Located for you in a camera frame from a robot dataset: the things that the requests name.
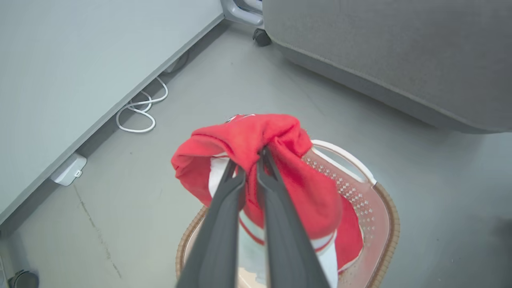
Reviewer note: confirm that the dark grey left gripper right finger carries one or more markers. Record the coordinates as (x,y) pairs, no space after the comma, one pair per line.
(286,248)

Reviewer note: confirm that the large white partition panel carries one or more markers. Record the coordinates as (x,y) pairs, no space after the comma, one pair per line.
(80,60)

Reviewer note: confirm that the small black caster wheel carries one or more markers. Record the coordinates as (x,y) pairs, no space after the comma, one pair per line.
(262,37)

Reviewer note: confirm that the red garment white patches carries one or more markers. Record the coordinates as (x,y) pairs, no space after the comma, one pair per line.
(350,236)

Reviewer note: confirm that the grey fabric sofa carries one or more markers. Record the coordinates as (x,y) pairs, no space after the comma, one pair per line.
(400,48)

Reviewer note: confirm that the red white striped garment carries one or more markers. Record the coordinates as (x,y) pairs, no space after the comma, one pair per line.
(304,188)

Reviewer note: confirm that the beige perforated laundry basket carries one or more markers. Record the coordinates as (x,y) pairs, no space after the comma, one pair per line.
(372,216)

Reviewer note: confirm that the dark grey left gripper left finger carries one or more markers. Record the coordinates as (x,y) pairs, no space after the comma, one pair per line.
(218,240)

